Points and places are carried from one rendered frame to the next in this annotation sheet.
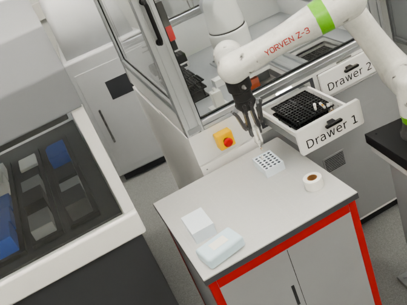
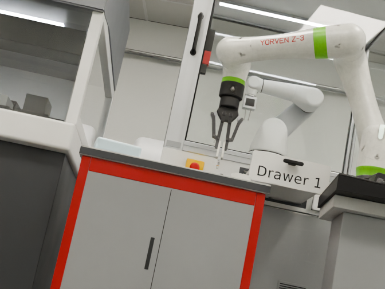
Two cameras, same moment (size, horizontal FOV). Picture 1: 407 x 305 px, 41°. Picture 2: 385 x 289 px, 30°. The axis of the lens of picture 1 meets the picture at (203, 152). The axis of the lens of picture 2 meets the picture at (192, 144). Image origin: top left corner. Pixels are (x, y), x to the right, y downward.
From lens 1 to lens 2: 192 cm
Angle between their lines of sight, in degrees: 43
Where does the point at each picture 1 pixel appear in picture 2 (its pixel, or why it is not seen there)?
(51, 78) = not seen: outside the picture
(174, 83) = (183, 92)
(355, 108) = (323, 172)
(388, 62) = not seen: hidden behind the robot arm
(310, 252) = (191, 215)
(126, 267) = (26, 184)
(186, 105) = (180, 117)
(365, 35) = (359, 100)
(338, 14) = (332, 34)
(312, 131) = (270, 160)
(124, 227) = (55, 129)
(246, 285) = (112, 191)
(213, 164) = not seen: hidden behind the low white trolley
